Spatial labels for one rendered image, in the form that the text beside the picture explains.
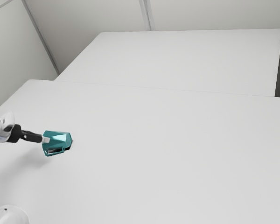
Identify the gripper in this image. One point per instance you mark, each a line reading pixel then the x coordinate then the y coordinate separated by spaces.
pixel 15 134

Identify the teal faceted mug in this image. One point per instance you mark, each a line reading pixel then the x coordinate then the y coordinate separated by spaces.
pixel 58 140

